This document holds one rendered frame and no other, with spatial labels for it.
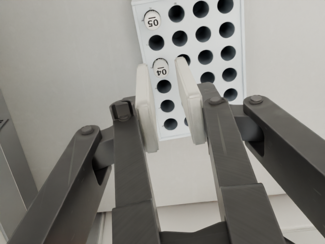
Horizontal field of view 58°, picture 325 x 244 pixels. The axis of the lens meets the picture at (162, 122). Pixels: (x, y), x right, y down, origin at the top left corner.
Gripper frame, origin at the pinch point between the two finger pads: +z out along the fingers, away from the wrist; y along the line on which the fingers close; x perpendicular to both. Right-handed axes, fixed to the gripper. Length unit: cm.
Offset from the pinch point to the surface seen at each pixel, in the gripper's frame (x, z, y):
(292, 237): -22.5, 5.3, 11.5
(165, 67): 0.3, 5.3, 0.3
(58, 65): 0.6, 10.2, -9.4
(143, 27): 3.3, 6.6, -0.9
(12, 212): -7.5, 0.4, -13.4
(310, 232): -22.7, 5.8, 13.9
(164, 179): -14.8, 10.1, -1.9
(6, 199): -6.1, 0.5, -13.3
